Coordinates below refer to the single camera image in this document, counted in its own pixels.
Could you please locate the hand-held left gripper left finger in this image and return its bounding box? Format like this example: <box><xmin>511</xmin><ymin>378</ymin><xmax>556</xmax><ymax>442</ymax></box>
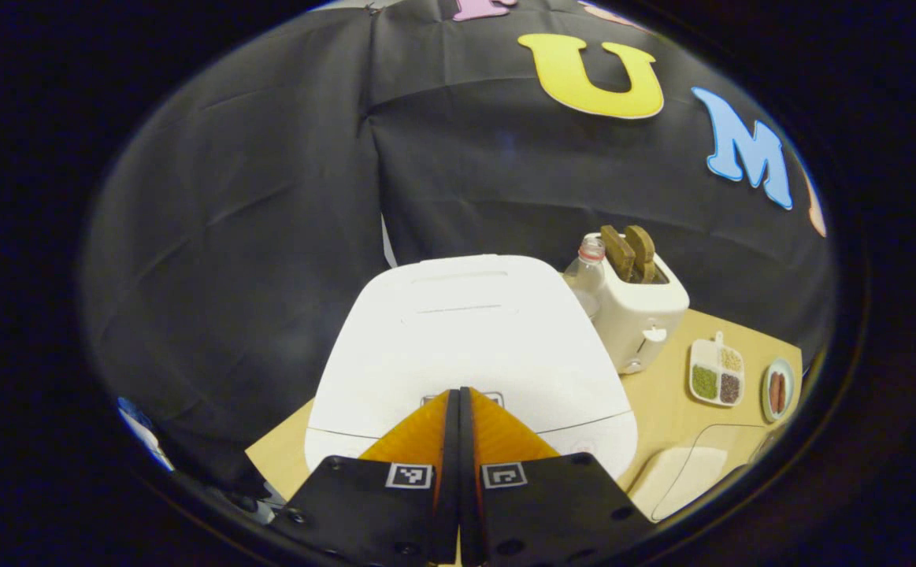
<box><xmin>269</xmin><ymin>388</ymin><xmax>460</xmax><ymax>567</ymax></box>

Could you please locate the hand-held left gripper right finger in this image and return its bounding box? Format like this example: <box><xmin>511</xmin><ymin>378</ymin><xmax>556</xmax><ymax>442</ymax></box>
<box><xmin>459</xmin><ymin>387</ymin><xmax>655</xmax><ymax>567</ymax></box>

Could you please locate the clear rice container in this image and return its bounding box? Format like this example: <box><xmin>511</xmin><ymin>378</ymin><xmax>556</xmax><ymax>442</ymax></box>
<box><xmin>629</xmin><ymin>424</ymin><xmax>781</xmax><ymax>523</ymax></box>

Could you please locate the white rice cooker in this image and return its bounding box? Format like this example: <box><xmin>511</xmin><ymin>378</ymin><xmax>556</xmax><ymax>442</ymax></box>
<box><xmin>304</xmin><ymin>254</ymin><xmax>638</xmax><ymax>481</ymax></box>

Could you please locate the white toaster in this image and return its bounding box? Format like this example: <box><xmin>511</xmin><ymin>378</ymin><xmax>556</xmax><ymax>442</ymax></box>
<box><xmin>584</xmin><ymin>232</ymin><xmax>691</xmax><ymax>375</ymax></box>

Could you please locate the white divided grain dish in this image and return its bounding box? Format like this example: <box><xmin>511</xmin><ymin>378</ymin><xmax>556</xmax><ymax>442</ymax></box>
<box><xmin>688</xmin><ymin>331</ymin><xmax>746</xmax><ymax>408</ymax></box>

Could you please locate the clear plastic bottle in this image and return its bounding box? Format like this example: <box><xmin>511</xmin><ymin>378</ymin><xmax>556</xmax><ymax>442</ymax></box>
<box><xmin>562</xmin><ymin>236</ymin><xmax>606</xmax><ymax>320</ymax></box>

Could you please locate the brown toast slice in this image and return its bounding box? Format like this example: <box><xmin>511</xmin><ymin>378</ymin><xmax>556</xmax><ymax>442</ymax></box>
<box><xmin>601</xmin><ymin>225</ymin><xmax>636</xmax><ymax>283</ymax></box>
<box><xmin>625</xmin><ymin>225</ymin><xmax>658</xmax><ymax>284</ymax></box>

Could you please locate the pale green plate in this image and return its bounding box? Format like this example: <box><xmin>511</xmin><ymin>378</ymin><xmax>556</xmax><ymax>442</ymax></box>
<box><xmin>761</xmin><ymin>357</ymin><xmax>796</xmax><ymax>424</ymax></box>

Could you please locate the black backdrop cloth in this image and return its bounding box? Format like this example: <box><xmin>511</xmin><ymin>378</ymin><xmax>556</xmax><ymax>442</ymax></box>
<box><xmin>83</xmin><ymin>0</ymin><xmax>835</xmax><ymax>489</ymax></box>

